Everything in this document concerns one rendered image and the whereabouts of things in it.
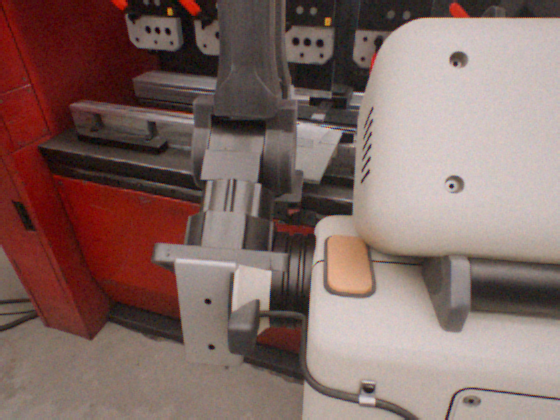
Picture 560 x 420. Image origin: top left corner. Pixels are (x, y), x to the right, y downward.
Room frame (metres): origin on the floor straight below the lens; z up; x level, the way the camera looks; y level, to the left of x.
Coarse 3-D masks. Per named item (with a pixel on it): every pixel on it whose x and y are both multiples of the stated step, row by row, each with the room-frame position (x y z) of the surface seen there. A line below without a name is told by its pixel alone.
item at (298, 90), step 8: (296, 64) 1.01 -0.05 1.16; (304, 64) 1.00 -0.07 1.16; (312, 64) 1.00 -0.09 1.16; (320, 64) 0.99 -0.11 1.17; (328, 64) 0.98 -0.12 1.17; (296, 72) 1.01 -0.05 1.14; (304, 72) 1.00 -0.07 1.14; (312, 72) 0.99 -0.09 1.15; (320, 72) 0.99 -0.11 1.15; (328, 72) 0.98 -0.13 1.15; (296, 80) 1.01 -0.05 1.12; (304, 80) 1.00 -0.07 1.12; (312, 80) 0.99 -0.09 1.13; (320, 80) 0.99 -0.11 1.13; (328, 80) 0.98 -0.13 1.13; (296, 88) 1.01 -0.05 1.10; (304, 88) 1.00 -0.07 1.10; (312, 88) 0.99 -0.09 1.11; (320, 88) 0.99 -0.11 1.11; (328, 88) 0.98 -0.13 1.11; (312, 96) 1.00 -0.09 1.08; (320, 96) 1.00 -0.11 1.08; (328, 96) 0.99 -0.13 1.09
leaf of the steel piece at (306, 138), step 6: (300, 132) 0.95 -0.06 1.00; (306, 132) 0.95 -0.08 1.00; (312, 132) 0.95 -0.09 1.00; (318, 132) 0.95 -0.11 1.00; (324, 132) 0.95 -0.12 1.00; (300, 138) 0.87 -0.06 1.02; (306, 138) 0.92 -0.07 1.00; (312, 138) 0.92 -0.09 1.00; (318, 138) 0.92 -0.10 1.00; (300, 144) 0.87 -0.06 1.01; (306, 144) 0.87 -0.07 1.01; (312, 144) 0.86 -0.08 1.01
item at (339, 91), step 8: (336, 88) 1.21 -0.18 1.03; (344, 88) 1.21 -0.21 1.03; (352, 88) 1.25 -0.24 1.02; (336, 96) 1.17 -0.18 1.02; (344, 96) 1.17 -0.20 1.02; (312, 104) 1.19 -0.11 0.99; (320, 104) 1.15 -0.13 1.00; (328, 104) 1.15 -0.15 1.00; (336, 104) 1.16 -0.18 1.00; (344, 104) 1.16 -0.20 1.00; (320, 112) 1.09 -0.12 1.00; (328, 112) 1.10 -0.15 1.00; (312, 120) 1.03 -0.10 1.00; (320, 120) 1.03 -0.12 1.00
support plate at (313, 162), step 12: (336, 132) 0.96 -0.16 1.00; (324, 144) 0.88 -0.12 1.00; (336, 144) 0.89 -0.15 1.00; (300, 156) 0.82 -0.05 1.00; (312, 156) 0.82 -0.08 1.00; (324, 156) 0.82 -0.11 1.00; (300, 168) 0.76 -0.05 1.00; (312, 168) 0.76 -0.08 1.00; (324, 168) 0.76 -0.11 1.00; (312, 180) 0.71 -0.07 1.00
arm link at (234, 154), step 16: (224, 128) 0.36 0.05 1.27; (240, 128) 0.36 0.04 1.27; (256, 128) 0.36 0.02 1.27; (224, 144) 0.35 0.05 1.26; (240, 144) 0.35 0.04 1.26; (256, 144) 0.35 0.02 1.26; (208, 160) 0.33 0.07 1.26; (224, 160) 0.33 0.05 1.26; (240, 160) 0.32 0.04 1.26; (256, 160) 0.32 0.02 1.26; (208, 176) 0.31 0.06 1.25; (224, 176) 0.31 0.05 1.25; (240, 176) 0.31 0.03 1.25; (256, 176) 0.31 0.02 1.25
